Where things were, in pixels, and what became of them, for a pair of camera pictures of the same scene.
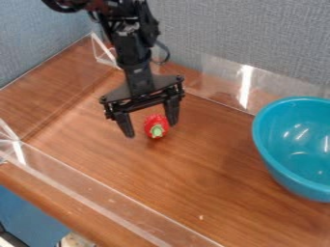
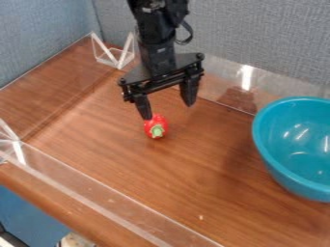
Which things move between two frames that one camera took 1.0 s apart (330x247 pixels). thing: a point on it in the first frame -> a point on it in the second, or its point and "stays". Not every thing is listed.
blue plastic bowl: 290,133 stays
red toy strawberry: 157,125 stays
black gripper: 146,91 -> 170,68
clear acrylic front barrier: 56,205 stays
